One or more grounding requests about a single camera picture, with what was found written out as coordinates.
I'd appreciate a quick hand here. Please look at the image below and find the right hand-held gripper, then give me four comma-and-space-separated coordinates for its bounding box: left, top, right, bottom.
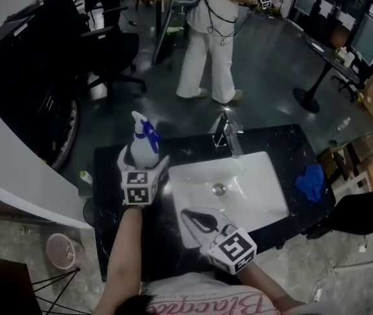
180, 206, 258, 276

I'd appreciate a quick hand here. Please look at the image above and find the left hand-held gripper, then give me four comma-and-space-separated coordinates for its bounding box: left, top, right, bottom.
117, 144, 171, 208

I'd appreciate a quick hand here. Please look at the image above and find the white spray bottle blue trigger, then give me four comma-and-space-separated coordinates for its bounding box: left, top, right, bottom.
130, 110, 163, 170

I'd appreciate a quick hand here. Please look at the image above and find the person's right forearm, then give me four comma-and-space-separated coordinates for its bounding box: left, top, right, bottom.
238, 261, 307, 310

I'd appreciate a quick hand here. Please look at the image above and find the person's left forearm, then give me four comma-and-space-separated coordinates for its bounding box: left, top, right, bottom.
93, 204, 145, 315

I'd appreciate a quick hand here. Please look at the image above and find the black marble counter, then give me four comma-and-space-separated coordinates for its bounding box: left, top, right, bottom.
92, 124, 337, 282

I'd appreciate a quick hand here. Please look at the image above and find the white rectangular sink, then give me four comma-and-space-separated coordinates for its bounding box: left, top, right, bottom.
167, 150, 290, 249

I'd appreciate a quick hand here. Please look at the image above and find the person's white printed shirt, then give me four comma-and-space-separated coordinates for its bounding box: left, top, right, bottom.
138, 272, 281, 315

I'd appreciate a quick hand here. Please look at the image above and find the chrome faucet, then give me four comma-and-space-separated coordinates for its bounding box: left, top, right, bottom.
212, 111, 245, 159

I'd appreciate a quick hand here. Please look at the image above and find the blue cloth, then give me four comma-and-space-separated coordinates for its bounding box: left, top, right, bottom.
294, 163, 326, 202

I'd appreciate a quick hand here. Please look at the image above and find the pink waste bin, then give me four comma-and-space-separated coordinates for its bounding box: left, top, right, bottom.
45, 232, 86, 271

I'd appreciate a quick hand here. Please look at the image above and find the black armrest office chair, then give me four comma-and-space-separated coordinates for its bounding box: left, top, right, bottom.
40, 0, 148, 113

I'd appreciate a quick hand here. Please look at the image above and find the black cabinet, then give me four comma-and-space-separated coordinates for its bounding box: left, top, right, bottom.
0, 10, 83, 172

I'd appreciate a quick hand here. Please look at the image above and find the wooden crate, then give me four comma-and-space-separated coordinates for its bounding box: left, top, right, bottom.
317, 132, 373, 193

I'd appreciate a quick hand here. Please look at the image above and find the black swivel chair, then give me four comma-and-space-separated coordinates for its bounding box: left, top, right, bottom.
331, 56, 373, 104

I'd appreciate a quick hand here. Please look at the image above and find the black wire stand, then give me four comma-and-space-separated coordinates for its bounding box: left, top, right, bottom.
31, 266, 83, 315

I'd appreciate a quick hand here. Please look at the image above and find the black pedestal table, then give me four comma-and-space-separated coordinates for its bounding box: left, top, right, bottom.
247, 10, 372, 114

